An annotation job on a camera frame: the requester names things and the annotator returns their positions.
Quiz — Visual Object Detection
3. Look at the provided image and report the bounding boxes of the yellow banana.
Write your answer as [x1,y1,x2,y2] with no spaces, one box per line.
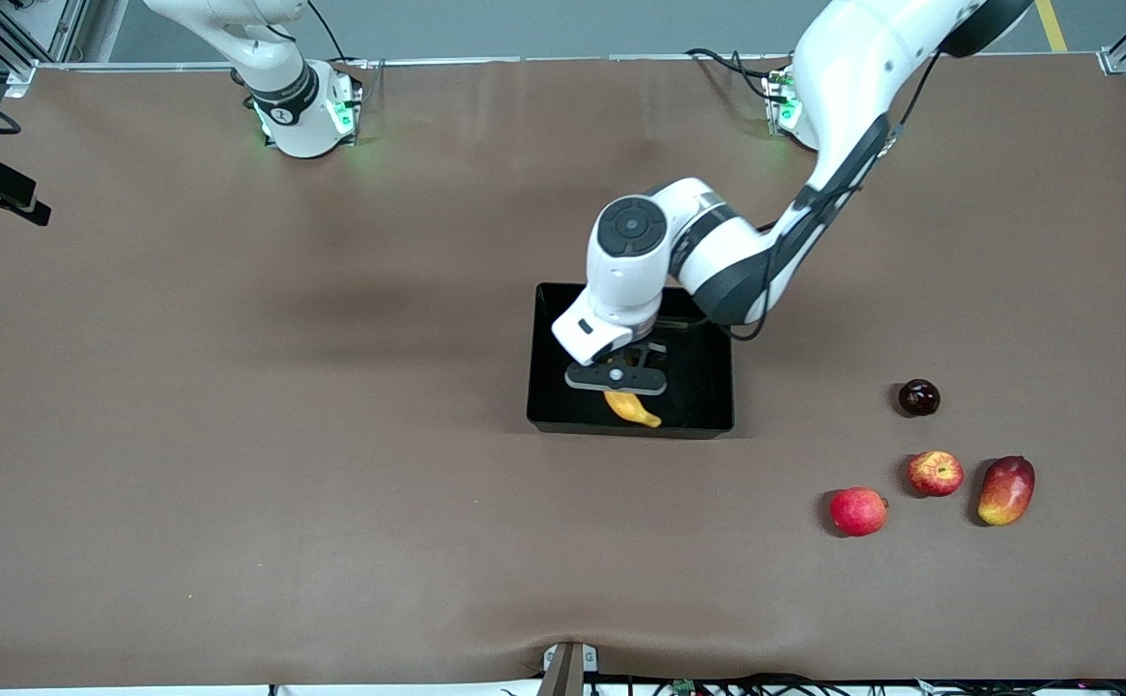
[603,389,664,429]

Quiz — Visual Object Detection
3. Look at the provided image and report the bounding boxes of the black plastic box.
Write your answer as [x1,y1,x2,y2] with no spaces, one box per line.
[527,282,736,438]

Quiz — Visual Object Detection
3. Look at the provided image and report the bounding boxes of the red yellow apple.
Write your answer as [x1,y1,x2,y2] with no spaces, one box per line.
[907,450,965,498]

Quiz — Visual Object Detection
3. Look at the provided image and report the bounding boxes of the brown table mat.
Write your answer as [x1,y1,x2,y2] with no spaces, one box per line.
[0,53,1126,689]

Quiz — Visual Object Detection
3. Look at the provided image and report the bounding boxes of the round red apple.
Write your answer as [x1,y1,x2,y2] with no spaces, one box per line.
[829,487,889,538]

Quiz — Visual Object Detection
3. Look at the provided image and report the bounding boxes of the dark red plum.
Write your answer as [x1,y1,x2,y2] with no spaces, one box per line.
[898,379,941,418]

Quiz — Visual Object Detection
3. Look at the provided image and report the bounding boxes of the metal table edge clamp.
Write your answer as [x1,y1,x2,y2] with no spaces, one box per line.
[541,641,600,696]

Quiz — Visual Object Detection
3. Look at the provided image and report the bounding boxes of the red yellow mango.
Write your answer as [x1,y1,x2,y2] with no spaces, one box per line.
[977,455,1036,527]

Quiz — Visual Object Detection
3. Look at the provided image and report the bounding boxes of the aluminium frame structure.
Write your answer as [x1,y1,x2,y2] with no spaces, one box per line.
[0,0,90,73]

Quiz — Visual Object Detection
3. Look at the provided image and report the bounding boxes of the black left base cables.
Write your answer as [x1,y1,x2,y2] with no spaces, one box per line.
[686,48,795,102]

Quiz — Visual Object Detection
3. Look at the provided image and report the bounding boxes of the black right base cable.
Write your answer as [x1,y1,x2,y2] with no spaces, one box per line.
[306,0,370,69]

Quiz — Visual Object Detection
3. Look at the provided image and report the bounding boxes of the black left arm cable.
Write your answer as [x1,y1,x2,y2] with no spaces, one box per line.
[717,48,945,341]

